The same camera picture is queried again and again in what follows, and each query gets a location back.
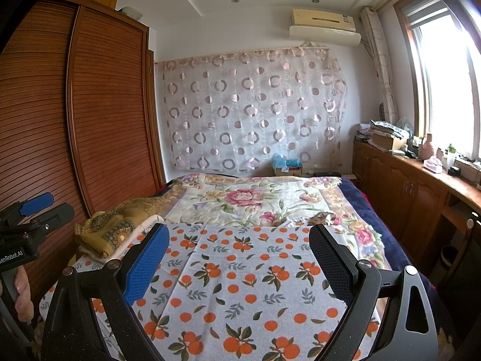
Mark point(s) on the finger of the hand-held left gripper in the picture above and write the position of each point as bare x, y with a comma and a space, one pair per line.
37, 202
56, 215

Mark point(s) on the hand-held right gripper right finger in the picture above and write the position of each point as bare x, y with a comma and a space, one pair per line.
330, 259

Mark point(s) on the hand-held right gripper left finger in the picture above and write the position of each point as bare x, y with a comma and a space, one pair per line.
146, 263

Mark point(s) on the brown patterned garment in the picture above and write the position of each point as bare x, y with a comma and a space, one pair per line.
112, 229

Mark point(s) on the person's left hand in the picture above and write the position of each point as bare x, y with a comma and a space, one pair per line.
24, 293

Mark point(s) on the navy blue blanket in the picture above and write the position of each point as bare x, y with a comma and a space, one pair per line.
375, 210

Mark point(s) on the orange fruit print cloth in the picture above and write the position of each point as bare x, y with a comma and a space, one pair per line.
240, 270

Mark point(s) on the small cardboard box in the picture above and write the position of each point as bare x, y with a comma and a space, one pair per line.
287, 171

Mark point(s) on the long wooden cabinet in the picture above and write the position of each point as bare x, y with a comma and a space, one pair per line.
398, 180

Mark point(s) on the floral quilt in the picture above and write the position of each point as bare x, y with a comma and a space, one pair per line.
244, 199

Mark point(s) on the wooden slatted wardrobe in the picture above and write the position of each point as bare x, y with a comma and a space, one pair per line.
105, 120

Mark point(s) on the blue plastic bag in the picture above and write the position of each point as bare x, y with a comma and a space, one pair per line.
287, 161

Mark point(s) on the black waste bin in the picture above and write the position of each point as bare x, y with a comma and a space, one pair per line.
448, 258

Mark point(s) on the open cardboard box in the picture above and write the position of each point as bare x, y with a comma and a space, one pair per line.
389, 143

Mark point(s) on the stack of books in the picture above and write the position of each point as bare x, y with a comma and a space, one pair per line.
363, 131

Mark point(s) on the pink tissue box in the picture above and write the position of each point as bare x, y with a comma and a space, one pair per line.
433, 164

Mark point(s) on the pile of papers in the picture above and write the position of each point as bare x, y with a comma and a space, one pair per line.
387, 128

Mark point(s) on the pink bottle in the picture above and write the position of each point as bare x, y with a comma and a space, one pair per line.
427, 148

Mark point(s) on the small black box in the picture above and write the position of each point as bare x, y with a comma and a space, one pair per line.
454, 171

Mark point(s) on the green capped bottle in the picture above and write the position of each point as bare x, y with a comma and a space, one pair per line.
451, 155

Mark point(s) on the circle patterned sheer curtain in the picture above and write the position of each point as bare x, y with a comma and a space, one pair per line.
244, 112

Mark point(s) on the pale window curtain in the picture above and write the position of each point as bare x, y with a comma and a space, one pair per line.
379, 67

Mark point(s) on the window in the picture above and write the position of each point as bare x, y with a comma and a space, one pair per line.
443, 90

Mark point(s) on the grey box on wardrobe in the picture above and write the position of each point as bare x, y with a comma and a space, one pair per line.
129, 12

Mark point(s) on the wall air conditioner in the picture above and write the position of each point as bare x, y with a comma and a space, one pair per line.
323, 18

